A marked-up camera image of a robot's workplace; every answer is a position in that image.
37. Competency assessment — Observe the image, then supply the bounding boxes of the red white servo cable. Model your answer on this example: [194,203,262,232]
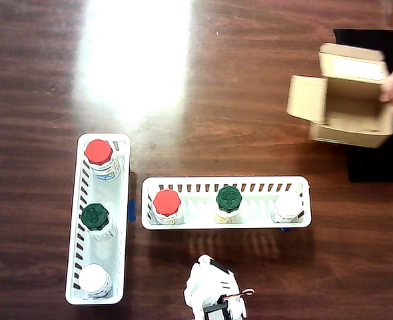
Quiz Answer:
[229,288,256,298]

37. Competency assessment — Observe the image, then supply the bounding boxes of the red cap white bottle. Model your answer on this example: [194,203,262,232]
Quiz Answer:
[152,189,185,225]
[84,139,122,183]

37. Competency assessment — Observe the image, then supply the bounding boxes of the black mat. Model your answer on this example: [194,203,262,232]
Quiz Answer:
[332,28,393,183]

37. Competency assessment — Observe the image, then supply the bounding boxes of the cardboard box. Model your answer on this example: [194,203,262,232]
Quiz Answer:
[286,42,393,149]

